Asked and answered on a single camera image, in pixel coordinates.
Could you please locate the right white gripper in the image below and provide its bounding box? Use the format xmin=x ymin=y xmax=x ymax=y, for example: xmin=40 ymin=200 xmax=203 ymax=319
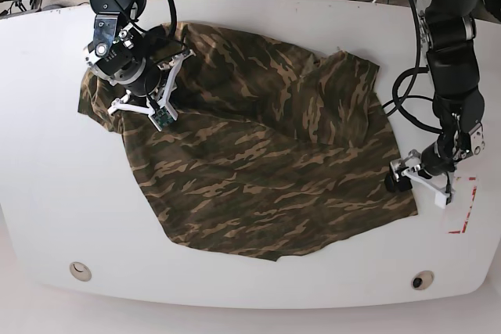
xmin=107 ymin=49 xmax=195 ymax=115

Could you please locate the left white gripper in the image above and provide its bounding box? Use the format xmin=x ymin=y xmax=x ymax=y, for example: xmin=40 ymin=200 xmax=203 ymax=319
xmin=388 ymin=149 xmax=456 ymax=194

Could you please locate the camouflage T-shirt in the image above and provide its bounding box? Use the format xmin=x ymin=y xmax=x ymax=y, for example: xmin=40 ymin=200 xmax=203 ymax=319
xmin=78 ymin=22 xmax=418 ymax=261

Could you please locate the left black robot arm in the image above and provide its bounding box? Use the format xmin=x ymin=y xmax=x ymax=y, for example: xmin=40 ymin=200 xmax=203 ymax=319
xmin=385 ymin=0 xmax=485 ymax=192

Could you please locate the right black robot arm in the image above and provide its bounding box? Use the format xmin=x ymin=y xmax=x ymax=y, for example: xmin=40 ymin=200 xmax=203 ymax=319
xmin=82 ymin=0 xmax=412 ymax=198

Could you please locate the red tape rectangle marking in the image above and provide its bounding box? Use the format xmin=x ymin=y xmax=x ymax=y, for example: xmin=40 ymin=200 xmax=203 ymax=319
xmin=443 ymin=176 xmax=478 ymax=235

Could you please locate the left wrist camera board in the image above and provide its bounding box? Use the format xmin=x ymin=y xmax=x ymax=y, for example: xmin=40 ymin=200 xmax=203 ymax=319
xmin=434 ymin=189 xmax=456 ymax=209

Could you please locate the right table cable grommet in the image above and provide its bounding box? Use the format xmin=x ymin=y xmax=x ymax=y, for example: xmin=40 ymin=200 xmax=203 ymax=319
xmin=411 ymin=271 xmax=434 ymax=291

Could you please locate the table cable grommet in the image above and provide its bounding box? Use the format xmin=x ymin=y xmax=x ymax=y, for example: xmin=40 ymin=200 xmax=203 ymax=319
xmin=411 ymin=271 xmax=434 ymax=291
xmin=69 ymin=262 xmax=92 ymax=282

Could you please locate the left table cable grommet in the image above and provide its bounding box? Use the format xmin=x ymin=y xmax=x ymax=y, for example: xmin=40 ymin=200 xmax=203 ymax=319
xmin=69 ymin=262 xmax=92 ymax=282

